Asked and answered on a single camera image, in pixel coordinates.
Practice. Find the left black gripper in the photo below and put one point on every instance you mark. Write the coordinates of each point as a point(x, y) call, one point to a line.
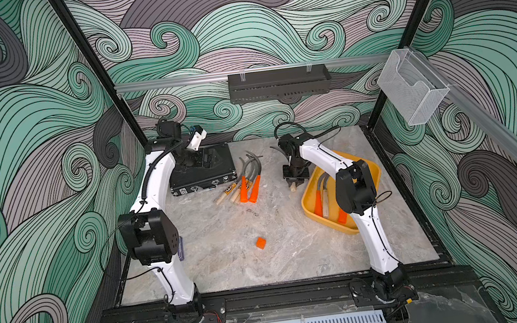
point(202, 164)

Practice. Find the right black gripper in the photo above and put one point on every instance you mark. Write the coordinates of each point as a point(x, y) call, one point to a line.
point(290, 179)

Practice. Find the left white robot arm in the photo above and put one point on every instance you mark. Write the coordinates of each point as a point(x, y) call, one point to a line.
point(147, 231)

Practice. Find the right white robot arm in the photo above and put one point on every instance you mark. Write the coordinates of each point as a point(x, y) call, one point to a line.
point(356, 195)

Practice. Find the black ribbed storage case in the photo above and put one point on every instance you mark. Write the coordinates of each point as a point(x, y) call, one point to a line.
point(225, 172)

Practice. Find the yellow plastic tray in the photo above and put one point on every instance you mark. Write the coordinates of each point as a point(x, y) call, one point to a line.
point(308, 203)

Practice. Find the small orange block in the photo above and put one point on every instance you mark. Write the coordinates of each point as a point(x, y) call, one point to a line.
point(261, 243)

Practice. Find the blue card pack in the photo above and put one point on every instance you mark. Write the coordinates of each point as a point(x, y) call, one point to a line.
point(180, 250)

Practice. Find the wooden handle sickle with label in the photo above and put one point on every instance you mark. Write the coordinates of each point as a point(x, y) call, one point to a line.
point(232, 186)

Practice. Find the black wall shelf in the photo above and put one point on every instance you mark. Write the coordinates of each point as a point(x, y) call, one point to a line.
point(279, 84)

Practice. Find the clear acrylic wall holder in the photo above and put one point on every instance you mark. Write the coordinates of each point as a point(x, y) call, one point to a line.
point(413, 85)

